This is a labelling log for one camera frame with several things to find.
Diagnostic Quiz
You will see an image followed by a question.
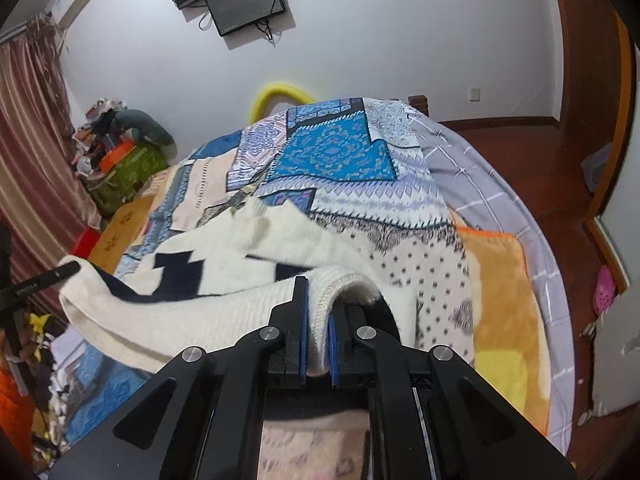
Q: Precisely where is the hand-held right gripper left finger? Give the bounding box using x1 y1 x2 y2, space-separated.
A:
50 275 310 480

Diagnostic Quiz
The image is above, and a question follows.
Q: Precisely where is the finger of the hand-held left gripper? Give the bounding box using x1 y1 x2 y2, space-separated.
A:
0 261 81 309

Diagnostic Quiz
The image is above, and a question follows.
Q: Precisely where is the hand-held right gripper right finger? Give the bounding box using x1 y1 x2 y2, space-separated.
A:
328 305 581 480

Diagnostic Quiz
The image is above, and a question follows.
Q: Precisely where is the cream navy striped sweater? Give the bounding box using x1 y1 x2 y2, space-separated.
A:
59 199 418 379

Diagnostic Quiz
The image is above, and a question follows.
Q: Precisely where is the yellow crumpled item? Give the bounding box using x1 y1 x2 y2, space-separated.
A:
27 312 54 342

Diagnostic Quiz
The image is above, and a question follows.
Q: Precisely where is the red box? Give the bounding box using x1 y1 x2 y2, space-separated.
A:
70 227 102 257

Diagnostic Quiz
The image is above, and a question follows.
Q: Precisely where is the pile of white papers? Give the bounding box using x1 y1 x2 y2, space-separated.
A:
30 327 88 443

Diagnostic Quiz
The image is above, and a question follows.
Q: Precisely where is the wooden folding lap desk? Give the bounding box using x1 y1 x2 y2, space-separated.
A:
94 194 157 277

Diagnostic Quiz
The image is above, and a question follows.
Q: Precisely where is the brown striped curtain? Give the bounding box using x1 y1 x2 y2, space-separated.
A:
0 14 102 302

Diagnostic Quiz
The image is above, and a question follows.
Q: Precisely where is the orange quilted cloth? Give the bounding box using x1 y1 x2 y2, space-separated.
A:
0 360 36 461

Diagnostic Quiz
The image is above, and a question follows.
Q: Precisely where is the green patterned bag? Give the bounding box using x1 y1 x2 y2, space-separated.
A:
86 142 169 217

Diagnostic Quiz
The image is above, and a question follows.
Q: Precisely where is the orange box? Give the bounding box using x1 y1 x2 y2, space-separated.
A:
99 140 136 172

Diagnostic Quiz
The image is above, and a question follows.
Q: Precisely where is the pile of household clutter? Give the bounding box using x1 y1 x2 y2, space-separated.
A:
72 95 132 173

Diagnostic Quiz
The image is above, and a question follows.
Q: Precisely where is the orange yellow fleece blanket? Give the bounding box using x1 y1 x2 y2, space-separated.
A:
447 210 552 437

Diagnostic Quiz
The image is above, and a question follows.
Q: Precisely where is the grey coat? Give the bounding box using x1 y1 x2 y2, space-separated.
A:
115 108 177 154

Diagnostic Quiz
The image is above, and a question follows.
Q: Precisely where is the blue patchwork blanket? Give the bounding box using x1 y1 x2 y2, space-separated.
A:
65 96 476 446

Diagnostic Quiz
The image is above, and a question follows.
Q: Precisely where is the grey checked bed sheet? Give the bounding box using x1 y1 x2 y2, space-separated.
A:
405 100 574 454

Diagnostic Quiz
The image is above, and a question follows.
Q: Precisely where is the yellow foam tube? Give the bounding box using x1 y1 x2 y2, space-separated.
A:
248 81 321 124

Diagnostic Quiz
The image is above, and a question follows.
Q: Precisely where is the pink slipper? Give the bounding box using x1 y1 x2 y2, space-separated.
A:
592 265 616 312

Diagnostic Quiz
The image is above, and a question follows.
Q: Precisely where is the grey plastic bin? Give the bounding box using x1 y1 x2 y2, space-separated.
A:
580 141 614 192

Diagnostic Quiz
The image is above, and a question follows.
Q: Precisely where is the brown wooden door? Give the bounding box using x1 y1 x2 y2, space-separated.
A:
547 0 632 137

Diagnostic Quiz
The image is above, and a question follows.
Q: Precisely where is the small black wall monitor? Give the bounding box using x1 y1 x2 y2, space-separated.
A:
206 0 287 37

